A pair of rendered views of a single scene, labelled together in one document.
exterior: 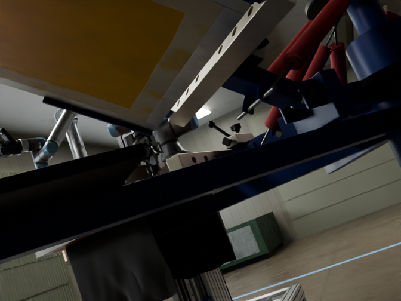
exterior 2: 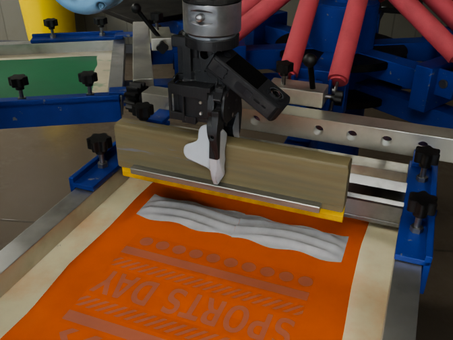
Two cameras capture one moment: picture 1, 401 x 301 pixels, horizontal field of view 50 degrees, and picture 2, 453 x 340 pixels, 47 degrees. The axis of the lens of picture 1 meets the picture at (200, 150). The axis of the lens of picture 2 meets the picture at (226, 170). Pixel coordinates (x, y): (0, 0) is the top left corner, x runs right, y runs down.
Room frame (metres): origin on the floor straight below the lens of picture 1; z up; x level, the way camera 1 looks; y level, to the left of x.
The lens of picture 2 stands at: (1.85, 0.87, 1.47)
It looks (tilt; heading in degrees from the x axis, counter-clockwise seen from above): 30 degrees down; 259
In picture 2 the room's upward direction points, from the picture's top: straight up
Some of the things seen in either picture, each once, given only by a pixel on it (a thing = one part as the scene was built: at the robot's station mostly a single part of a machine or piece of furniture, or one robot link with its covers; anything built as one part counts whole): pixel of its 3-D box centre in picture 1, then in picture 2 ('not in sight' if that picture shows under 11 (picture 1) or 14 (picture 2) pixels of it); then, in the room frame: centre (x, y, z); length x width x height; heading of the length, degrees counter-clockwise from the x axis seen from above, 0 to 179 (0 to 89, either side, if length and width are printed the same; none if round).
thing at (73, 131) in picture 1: (76, 143); not in sight; (2.62, 0.72, 1.63); 0.15 x 0.12 x 0.55; 47
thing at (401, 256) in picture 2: not in sight; (416, 216); (1.40, 0.23, 0.98); 0.30 x 0.05 x 0.07; 58
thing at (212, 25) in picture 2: not in sight; (211, 18); (1.74, 0.21, 1.31); 0.08 x 0.08 x 0.05
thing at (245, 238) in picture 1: (228, 248); not in sight; (9.56, 0.19, 0.40); 2.05 x 1.83 x 0.79; 73
